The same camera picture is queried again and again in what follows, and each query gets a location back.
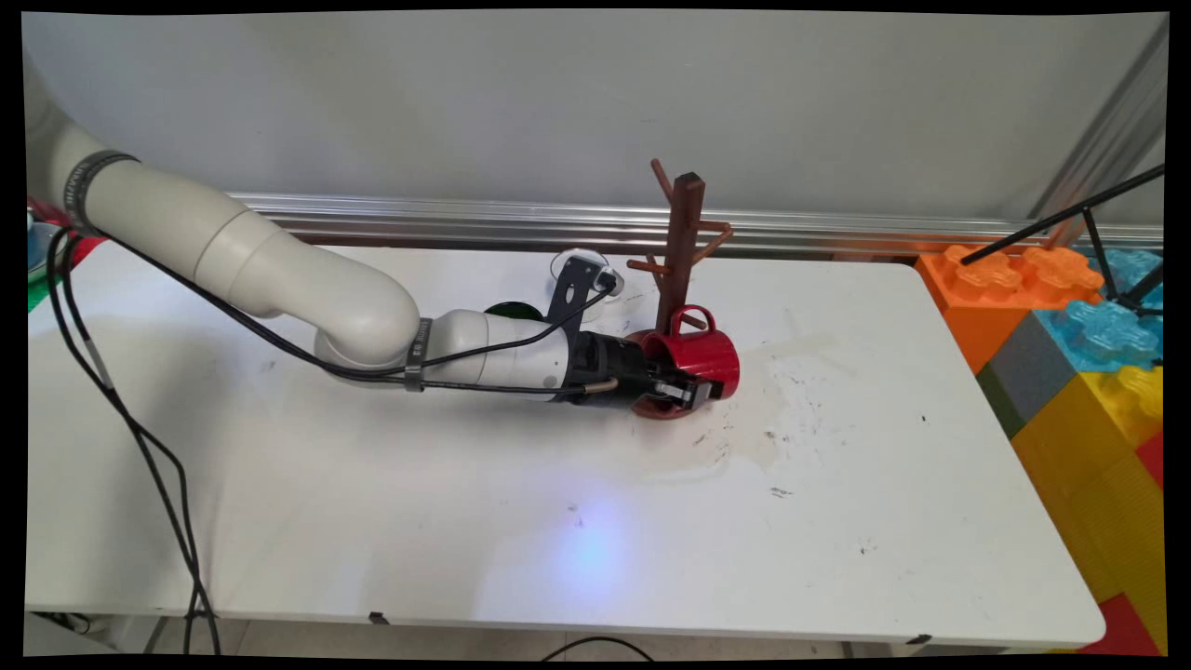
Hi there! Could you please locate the black tripod stand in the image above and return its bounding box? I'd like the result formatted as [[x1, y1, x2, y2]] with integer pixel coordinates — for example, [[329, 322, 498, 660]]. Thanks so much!
[[958, 165, 1166, 317]]

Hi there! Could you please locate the grey giant toy block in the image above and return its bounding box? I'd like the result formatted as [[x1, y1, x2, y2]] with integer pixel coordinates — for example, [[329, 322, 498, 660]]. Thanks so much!
[[975, 312, 1082, 440]]

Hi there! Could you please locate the thin black camera cable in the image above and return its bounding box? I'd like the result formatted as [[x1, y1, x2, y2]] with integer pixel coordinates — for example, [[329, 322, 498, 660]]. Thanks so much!
[[93, 233, 619, 381]]

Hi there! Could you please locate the aluminium upright profile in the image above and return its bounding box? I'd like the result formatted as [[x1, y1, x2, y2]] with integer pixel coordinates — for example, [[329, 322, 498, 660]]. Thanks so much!
[[1027, 19, 1170, 224]]

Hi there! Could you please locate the orange giant toy block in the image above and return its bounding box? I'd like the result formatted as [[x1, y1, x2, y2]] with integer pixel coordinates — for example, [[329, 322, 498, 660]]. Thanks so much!
[[915, 244, 1104, 375]]

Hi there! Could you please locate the red giant toy block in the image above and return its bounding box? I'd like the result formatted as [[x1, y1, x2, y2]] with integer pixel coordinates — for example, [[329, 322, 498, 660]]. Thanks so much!
[[1077, 594, 1162, 656]]

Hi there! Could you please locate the black floor cable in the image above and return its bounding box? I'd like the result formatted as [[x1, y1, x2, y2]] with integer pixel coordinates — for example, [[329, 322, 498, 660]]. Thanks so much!
[[542, 636, 656, 663]]

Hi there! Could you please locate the white enamel mug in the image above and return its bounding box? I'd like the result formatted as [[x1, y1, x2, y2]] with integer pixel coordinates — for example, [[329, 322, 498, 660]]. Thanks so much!
[[550, 248, 626, 323]]

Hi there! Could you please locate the red plastic toy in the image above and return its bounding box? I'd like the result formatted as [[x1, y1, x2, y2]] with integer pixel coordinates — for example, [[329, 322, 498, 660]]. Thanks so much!
[[28, 197, 109, 273]]

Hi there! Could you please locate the grey velcro strap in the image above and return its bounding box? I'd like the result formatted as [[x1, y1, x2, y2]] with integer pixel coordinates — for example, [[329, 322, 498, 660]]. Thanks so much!
[[404, 317, 435, 393]]

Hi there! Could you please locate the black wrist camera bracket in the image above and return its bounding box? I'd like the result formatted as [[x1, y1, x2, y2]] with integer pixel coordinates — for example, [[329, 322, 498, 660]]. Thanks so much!
[[543, 255, 625, 328]]

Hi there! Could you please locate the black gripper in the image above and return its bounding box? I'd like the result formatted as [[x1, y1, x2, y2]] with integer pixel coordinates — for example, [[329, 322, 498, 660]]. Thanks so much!
[[568, 332, 726, 411]]

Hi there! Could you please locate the aluminium rail along wall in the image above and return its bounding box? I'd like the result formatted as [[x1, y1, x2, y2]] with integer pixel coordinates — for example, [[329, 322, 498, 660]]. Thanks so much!
[[228, 192, 1165, 259]]

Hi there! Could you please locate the brown wooden mug tree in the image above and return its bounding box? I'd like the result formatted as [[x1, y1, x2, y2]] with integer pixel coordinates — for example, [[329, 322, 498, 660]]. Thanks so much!
[[624, 158, 734, 422]]

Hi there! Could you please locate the yellow giant toy block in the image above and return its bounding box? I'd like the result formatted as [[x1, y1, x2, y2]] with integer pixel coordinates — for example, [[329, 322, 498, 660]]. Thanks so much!
[[1010, 366, 1167, 654]]

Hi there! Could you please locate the blue giant toy block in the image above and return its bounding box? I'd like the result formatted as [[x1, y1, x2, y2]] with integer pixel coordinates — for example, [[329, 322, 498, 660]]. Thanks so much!
[[1031, 249, 1165, 375]]

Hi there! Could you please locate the red mug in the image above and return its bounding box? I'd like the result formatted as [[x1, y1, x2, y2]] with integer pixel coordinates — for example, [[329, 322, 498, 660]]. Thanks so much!
[[624, 304, 743, 421]]

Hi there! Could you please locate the thick black cable metal plug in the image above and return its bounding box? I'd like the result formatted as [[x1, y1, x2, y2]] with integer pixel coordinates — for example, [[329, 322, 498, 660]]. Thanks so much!
[[45, 227, 621, 654]]

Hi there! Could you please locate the black velcro strap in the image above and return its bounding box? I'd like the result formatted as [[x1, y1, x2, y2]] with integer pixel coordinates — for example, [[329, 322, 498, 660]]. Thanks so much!
[[62, 150, 141, 235]]

